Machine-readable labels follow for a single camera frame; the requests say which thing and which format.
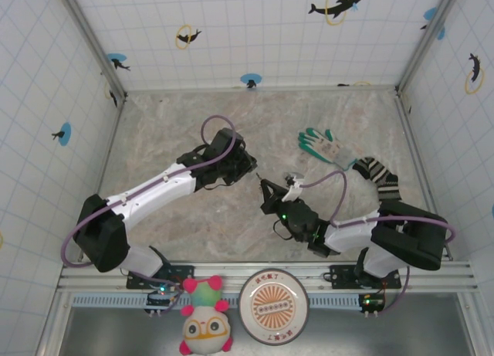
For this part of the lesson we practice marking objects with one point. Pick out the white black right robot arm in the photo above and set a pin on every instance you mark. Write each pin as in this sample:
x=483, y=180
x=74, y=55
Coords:
x=351, y=232

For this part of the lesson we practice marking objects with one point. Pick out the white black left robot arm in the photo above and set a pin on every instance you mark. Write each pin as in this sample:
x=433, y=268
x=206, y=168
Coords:
x=154, y=188

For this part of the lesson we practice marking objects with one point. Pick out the dolphin blue circle sticker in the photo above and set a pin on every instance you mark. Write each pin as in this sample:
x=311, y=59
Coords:
x=430, y=13
x=116, y=58
x=251, y=78
x=66, y=134

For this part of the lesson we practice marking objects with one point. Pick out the white green work glove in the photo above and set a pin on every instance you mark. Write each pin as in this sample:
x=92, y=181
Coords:
x=328, y=147

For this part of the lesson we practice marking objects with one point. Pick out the black white striped sock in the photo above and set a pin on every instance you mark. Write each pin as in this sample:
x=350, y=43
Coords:
x=380, y=176

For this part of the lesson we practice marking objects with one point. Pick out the round printed plate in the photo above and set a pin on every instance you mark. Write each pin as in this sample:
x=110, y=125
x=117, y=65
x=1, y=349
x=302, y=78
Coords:
x=273, y=307

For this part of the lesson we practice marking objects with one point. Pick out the small circuit board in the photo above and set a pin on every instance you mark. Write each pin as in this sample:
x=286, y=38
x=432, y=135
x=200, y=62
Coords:
x=372, y=302
x=158, y=298

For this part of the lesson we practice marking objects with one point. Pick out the panda plush toy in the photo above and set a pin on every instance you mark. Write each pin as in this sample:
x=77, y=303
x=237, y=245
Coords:
x=206, y=329

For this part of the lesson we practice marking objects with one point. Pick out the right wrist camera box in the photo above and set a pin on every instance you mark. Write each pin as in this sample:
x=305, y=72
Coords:
x=293, y=194

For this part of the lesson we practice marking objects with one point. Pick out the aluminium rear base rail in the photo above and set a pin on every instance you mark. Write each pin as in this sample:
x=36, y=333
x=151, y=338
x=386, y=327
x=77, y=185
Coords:
x=193, y=89

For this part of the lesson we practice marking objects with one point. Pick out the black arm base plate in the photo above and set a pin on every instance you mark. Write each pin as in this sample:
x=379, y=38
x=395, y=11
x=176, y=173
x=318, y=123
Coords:
x=185, y=271
x=341, y=273

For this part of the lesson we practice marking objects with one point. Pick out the aluminium front mounting rail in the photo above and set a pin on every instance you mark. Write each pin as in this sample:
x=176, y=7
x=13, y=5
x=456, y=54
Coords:
x=216, y=267

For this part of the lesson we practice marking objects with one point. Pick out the aluminium side base rail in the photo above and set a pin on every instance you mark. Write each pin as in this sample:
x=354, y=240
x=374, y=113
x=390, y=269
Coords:
x=423, y=178
x=99, y=178

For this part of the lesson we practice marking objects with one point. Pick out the aluminium frame post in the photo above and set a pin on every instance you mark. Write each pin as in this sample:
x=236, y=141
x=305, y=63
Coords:
x=424, y=43
x=94, y=43

